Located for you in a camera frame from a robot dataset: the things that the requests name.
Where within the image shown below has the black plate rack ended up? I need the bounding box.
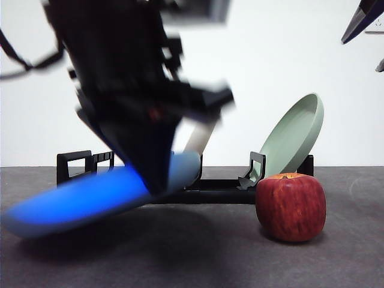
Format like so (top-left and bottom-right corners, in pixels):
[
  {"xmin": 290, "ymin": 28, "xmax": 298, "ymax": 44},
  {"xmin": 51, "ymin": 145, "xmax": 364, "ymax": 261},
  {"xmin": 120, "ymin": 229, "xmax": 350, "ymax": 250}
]
[{"xmin": 56, "ymin": 149, "xmax": 315, "ymax": 206}]

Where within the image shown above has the white round plate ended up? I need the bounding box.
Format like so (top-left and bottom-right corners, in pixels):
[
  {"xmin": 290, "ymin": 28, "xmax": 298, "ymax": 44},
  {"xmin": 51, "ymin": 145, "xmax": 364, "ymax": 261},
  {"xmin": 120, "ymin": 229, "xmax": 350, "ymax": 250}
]
[{"xmin": 182, "ymin": 118, "xmax": 217, "ymax": 155}]

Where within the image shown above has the blue round plate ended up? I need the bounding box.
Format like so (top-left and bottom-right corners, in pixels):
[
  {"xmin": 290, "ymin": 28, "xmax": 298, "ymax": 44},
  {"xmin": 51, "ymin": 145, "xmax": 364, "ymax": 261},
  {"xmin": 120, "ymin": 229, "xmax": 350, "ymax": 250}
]
[{"xmin": 0, "ymin": 151, "xmax": 201, "ymax": 241}]

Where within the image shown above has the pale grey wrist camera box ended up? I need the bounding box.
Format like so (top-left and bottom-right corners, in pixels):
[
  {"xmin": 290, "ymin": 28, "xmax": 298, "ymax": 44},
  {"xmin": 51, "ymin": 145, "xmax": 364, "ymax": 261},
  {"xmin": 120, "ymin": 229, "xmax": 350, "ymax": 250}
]
[{"xmin": 176, "ymin": 0, "xmax": 232, "ymax": 23}]

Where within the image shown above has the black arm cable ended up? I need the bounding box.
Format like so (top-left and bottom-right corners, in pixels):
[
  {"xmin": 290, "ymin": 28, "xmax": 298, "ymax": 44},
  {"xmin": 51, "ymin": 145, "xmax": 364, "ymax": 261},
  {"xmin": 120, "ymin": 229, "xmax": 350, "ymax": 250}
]
[{"xmin": 0, "ymin": 28, "xmax": 67, "ymax": 80}]

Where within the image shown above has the red apple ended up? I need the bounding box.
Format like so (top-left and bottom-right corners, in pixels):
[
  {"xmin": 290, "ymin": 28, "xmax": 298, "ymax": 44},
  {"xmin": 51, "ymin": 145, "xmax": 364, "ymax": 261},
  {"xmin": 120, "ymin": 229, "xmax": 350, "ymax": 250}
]
[{"xmin": 255, "ymin": 173, "xmax": 327, "ymax": 242}]

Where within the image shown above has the green round plate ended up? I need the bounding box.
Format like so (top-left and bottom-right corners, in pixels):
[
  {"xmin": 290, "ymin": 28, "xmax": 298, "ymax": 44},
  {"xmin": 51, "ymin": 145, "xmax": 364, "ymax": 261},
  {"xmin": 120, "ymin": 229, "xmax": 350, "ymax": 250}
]
[{"xmin": 258, "ymin": 92, "xmax": 325, "ymax": 183}]

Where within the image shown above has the white wall socket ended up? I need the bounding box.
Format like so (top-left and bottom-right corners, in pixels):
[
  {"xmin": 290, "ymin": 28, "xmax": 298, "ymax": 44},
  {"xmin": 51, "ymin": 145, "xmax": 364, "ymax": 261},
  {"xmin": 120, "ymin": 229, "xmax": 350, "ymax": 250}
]
[{"xmin": 364, "ymin": 22, "xmax": 384, "ymax": 34}]

